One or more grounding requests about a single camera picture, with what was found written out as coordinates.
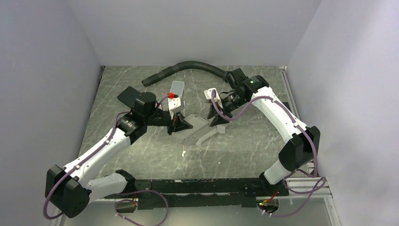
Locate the black flat rectangular box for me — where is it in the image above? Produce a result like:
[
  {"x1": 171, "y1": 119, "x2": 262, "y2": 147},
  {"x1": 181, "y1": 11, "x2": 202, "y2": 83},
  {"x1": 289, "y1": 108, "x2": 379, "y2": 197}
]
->
[{"x1": 117, "y1": 86, "x2": 144, "y2": 109}]

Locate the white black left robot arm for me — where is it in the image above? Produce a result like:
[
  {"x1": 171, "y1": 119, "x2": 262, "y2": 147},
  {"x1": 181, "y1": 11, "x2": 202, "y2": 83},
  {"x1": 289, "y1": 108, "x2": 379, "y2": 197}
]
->
[{"x1": 43, "y1": 87, "x2": 192, "y2": 220}]

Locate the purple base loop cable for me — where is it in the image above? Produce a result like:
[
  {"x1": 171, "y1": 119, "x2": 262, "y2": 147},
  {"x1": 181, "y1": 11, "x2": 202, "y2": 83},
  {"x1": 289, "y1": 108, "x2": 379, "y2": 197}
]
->
[{"x1": 114, "y1": 188, "x2": 169, "y2": 226}]

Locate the white cardboard box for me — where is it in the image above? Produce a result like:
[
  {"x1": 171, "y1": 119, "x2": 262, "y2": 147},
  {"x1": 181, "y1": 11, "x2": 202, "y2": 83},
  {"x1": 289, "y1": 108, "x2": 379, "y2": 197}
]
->
[{"x1": 172, "y1": 114, "x2": 227, "y2": 146}]

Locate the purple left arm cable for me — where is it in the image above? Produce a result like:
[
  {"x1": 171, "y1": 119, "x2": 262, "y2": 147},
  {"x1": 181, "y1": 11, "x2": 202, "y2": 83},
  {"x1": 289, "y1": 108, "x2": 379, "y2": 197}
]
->
[{"x1": 42, "y1": 93, "x2": 170, "y2": 220}]

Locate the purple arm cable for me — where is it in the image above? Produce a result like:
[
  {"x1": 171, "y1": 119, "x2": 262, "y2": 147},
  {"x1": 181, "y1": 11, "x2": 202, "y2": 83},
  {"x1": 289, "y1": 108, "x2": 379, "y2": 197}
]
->
[
  {"x1": 210, "y1": 89, "x2": 327, "y2": 218},
  {"x1": 42, "y1": 93, "x2": 170, "y2": 220}
]

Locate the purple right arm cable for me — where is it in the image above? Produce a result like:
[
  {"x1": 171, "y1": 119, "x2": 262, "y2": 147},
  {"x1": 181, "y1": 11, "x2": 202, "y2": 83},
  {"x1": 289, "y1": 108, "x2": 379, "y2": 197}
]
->
[{"x1": 210, "y1": 89, "x2": 327, "y2": 218}]

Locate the clear white plastic case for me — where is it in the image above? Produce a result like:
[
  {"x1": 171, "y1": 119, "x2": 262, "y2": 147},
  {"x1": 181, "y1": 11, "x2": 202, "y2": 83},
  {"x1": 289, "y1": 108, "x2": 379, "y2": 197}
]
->
[{"x1": 170, "y1": 81, "x2": 185, "y2": 97}]

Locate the aluminium frame rail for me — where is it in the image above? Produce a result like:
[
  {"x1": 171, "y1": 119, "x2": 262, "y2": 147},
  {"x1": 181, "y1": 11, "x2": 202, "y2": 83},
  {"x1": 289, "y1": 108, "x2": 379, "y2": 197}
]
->
[{"x1": 282, "y1": 160, "x2": 332, "y2": 198}]

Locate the black corrugated hose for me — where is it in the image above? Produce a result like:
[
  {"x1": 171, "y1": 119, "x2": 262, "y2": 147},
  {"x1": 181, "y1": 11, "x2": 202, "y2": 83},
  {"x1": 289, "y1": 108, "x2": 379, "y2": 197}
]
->
[{"x1": 142, "y1": 61, "x2": 233, "y2": 88}]

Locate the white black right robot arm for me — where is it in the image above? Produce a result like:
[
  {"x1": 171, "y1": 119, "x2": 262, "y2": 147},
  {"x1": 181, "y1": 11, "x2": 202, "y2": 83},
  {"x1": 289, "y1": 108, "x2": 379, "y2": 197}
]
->
[{"x1": 204, "y1": 69, "x2": 320, "y2": 195}]

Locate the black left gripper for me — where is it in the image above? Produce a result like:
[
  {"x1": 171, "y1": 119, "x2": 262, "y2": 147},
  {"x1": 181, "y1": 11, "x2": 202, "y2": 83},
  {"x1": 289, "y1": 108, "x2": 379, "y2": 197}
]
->
[{"x1": 145, "y1": 109, "x2": 192, "y2": 135}]

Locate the black mounting base rail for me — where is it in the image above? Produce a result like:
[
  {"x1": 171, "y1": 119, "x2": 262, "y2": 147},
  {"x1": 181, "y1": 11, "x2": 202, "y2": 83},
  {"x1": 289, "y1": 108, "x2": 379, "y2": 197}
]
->
[{"x1": 107, "y1": 178, "x2": 289, "y2": 210}]

